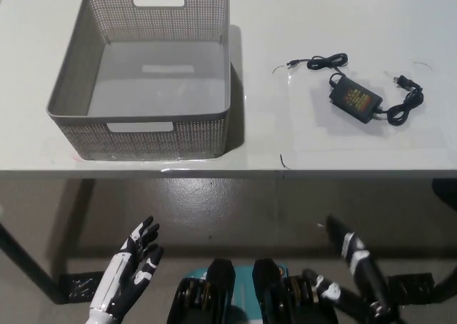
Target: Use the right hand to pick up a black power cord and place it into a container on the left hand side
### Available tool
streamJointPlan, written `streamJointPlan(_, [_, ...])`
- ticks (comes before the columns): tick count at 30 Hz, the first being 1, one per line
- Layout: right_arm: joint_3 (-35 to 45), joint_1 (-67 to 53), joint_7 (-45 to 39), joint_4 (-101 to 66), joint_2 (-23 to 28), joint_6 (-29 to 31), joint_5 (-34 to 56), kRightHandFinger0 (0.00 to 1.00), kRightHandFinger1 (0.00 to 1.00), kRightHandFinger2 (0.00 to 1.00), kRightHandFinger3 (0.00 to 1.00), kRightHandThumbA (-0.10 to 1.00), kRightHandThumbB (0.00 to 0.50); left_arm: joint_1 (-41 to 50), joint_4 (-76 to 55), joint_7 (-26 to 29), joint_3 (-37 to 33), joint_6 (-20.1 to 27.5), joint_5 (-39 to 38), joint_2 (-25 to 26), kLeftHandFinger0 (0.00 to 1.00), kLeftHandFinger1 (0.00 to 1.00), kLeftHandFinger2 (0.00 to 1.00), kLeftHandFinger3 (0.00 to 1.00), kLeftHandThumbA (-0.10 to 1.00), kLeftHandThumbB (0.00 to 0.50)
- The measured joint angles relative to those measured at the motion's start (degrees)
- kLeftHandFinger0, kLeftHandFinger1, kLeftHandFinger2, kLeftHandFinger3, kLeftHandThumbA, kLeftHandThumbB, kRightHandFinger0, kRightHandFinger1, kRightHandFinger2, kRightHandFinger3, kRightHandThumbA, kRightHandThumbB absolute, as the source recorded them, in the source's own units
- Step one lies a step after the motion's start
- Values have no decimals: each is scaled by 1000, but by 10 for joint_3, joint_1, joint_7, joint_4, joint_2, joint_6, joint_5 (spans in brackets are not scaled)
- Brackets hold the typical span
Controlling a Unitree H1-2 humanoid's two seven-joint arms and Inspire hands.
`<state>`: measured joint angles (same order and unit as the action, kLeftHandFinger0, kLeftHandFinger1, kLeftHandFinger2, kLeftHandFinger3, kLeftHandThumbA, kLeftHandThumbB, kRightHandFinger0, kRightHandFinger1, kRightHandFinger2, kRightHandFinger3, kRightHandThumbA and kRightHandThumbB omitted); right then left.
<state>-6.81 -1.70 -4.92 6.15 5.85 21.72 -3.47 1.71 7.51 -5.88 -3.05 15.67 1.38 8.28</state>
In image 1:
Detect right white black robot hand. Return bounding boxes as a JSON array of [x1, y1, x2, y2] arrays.
[[302, 214, 398, 317]]

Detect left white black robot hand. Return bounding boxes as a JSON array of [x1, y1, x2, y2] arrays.
[[89, 215, 165, 317]]

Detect black power adapter with cords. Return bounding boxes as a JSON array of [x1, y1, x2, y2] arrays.
[[287, 54, 426, 127]]

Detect black floor foot plate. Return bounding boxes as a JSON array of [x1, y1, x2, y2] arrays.
[[387, 272, 436, 303], [58, 272, 104, 303]]

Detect black table leg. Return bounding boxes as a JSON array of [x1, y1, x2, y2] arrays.
[[0, 222, 69, 303]]

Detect black rounded object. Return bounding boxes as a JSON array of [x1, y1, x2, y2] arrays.
[[430, 177, 457, 206]]

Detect clear plastic sheet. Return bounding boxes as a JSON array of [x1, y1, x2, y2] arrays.
[[281, 69, 435, 154]]

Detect grey perforated plastic basket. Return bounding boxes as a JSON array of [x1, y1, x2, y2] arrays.
[[45, 0, 240, 161]]

